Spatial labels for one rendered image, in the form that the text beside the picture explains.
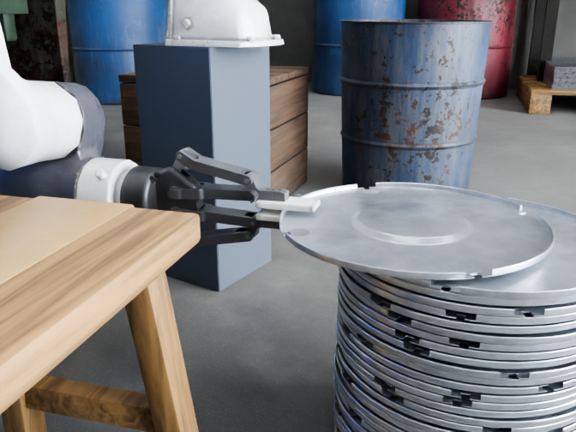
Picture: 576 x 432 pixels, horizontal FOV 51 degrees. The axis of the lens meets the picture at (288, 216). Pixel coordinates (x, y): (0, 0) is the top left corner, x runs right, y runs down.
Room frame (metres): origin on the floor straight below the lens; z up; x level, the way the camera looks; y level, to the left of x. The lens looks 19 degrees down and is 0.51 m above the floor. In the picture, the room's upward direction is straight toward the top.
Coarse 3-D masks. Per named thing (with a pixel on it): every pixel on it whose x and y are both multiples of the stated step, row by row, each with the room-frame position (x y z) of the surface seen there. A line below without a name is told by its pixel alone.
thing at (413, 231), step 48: (336, 192) 0.74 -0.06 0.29; (384, 192) 0.74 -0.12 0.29; (432, 192) 0.74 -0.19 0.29; (480, 192) 0.72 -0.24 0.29; (288, 240) 0.57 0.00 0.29; (336, 240) 0.57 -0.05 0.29; (384, 240) 0.57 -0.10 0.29; (432, 240) 0.56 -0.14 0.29; (480, 240) 0.57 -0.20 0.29; (528, 240) 0.57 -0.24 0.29
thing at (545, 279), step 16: (528, 208) 0.70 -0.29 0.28; (544, 208) 0.69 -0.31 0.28; (560, 224) 0.64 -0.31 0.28; (560, 240) 0.59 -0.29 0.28; (560, 256) 0.55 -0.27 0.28; (528, 272) 0.51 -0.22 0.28; (544, 272) 0.51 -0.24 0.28; (560, 272) 0.51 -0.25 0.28; (464, 288) 0.47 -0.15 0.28; (480, 288) 0.48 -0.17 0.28; (496, 288) 0.48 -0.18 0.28; (512, 288) 0.48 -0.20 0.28; (528, 288) 0.48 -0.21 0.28; (544, 288) 0.48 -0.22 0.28; (560, 288) 0.48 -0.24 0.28
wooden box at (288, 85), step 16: (128, 80) 1.58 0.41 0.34; (272, 80) 1.52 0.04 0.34; (288, 80) 1.67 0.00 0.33; (304, 80) 1.78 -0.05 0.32; (128, 96) 1.58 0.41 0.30; (272, 96) 1.52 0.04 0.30; (288, 96) 1.64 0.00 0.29; (304, 96) 1.78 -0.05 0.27; (128, 112) 1.58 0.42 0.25; (272, 112) 1.52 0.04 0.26; (288, 112) 1.64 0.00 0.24; (304, 112) 1.80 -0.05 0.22; (128, 128) 1.58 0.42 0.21; (272, 128) 1.52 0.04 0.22; (288, 128) 1.64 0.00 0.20; (304, 128) 1.78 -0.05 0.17; (128, 144) 1.59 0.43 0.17; (272, 144) 1.52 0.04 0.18; (288, 144) 1.64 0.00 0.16; (304, 144) 1.78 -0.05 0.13; (272, 160) 1.52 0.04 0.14; (288, 160) 1.65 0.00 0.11; (304, 160) 1.79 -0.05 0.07; (272, 176) 1.52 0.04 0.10; (288, 176) 1.64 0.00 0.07; (304, 176) 1.79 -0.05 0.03
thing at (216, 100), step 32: (160, 64) 1.10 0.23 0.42; (192, 64) 1.06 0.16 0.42; (224, 64) 1.07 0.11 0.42; (256, 64) 1.15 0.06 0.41; (160, 96) 1.10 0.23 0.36; (192, 96) 1.06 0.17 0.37; (224, 96) 1.07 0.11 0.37; (256, 96) 1.15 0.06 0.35; (160, 128) 1.11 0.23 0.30; (192, 128) 1.06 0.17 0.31; (224, 128) 1.07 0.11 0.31; (256, 128) 1.15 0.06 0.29; (160, 160) 1.11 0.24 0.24; (224, 160) 1.06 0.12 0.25; (256, 160) 1.15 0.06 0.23; (224, 224) 1.06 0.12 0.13; (192, 256) 1.07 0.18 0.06; (224, 256) 1.05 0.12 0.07; (256, 256) 1.14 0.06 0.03; (224, 288) 1.05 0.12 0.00
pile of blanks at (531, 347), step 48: (384, 288) 0.51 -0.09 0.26; (432, 288) 0.48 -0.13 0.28; (384, 336) 0.51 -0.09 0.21; (432, 336) 0.48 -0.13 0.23; (480, 336) 0.46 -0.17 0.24; (528, 336) 0.47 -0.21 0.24; (336, 384) 0.61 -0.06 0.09; (384, 384) 0.51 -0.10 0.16; (432, 384) 0.49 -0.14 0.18; (480, 384) 0.47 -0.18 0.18; (528, 384) 0.46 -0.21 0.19
